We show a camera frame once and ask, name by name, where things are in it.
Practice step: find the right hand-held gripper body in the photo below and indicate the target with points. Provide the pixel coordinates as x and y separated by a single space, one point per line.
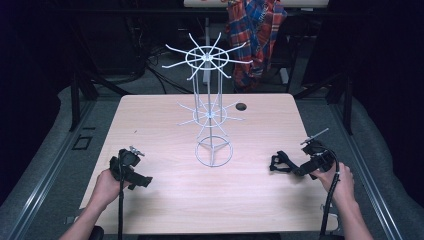
318 156

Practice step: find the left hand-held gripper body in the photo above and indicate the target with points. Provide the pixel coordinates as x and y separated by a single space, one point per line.
128 159

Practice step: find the person's left hand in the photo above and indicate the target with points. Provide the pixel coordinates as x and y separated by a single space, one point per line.
108 186

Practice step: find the person's right hand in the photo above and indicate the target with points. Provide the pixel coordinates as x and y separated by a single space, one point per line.
343 183

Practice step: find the plaid red blue cloth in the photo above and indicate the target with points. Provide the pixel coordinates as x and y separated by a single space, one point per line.
255 36

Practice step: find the aluminium floor rail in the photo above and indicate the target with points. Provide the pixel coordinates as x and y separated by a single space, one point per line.
50 173
370 173

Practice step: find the black metal frame leg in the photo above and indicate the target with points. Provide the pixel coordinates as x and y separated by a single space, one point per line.
347 103
75 100

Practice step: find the metal table clamp bracket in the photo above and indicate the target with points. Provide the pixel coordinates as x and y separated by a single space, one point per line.
333 218

